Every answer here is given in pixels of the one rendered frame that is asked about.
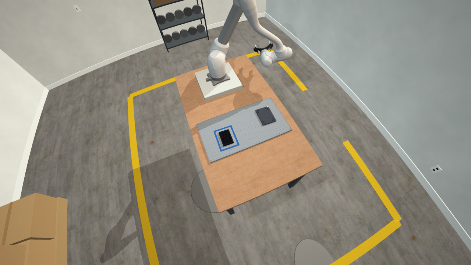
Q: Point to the black well plate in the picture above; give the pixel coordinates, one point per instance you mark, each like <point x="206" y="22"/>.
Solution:
<point x="226" y="137"/>

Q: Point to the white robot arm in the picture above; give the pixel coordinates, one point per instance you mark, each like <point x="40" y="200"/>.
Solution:
<point x="218" y="50"/>

